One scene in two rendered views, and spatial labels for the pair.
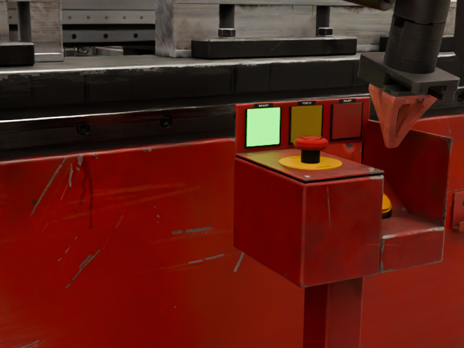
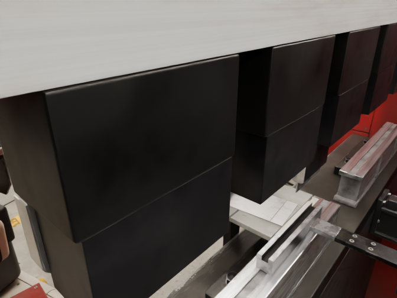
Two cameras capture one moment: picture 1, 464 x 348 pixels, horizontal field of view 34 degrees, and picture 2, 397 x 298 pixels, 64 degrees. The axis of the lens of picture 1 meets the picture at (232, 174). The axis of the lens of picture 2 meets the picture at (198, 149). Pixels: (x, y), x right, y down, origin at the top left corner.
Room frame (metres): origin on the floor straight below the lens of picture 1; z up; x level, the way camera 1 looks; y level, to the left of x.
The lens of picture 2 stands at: (1.38, 0.14, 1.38)
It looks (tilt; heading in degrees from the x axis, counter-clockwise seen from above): 25 degrees down; 165
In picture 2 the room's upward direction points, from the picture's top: straight up
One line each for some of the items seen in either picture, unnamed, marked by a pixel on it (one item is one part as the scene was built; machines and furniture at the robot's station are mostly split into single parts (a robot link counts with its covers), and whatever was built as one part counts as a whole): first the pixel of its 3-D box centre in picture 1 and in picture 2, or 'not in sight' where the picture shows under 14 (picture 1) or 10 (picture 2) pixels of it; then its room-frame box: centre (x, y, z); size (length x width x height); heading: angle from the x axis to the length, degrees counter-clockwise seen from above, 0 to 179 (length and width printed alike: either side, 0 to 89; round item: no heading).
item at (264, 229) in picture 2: not in sight; (237, 192); (0.82, 0.38, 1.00); 0.26 x 0.18 x 0.01; 34
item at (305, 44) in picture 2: not in sight; (266, 109); (1.04, 0.32, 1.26); 0.15 x 0.09 x 0.17; 124
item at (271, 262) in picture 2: not in sight; (292, 233); (0.97, 0.43, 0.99); 0.20 x 0.03 x 0.03; 124
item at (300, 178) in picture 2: not in sight; (312, 157); (0.95, 0.46, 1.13); 0.10 x 0.02 x 0.10; 124
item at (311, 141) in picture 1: (310, 152); not in sight; (0.84, -0.09, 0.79); 0.04 x 0.04 x 0.04
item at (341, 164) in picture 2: not in sight; (357, 156); (0.57, 0.93, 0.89); 0.30 x 0.05 x 0.03; 124
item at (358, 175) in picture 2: not in sight; (373, 157); (0.64, 0.92, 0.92); 0.50 x 0.06 x 0.10; 124
